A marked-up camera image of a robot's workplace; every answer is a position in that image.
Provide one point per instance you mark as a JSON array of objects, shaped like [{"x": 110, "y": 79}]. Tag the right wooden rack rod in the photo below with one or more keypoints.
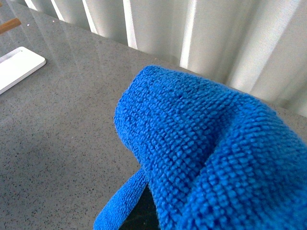
[{"x": 9, "y": 25}]

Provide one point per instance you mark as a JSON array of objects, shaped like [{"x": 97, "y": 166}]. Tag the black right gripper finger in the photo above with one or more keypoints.
[{"x": 141, "y": 212}]

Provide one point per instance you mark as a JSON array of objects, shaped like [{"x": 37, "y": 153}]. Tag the blue microfiber cloth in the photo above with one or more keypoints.
[{"x": 214, "y": 158}]

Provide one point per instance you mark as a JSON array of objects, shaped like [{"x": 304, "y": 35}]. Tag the white towel rack stand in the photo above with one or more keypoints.
[{"x": 17, "y": 65}]

